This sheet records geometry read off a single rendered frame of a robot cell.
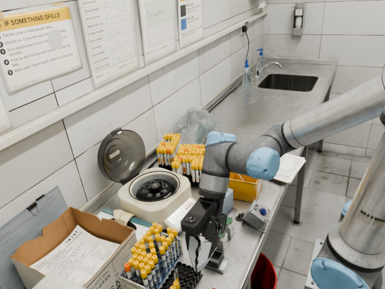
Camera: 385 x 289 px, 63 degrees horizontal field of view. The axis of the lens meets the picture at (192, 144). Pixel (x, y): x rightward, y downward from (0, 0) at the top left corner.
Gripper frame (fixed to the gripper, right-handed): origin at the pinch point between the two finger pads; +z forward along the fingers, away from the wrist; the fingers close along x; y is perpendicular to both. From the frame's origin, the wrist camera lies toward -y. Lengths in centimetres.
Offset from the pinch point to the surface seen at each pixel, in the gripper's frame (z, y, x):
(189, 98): -54, 93, 60
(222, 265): 5.7, 20.8, -0.3
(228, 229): -3.4, 29.5, 2.5
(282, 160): -28, 79, -3
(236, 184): -16.5, 46.5, 7.6
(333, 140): -50, 267, -15
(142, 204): -5.5, 20.3, 32.5
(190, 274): 9.1, 14.0, 7.2
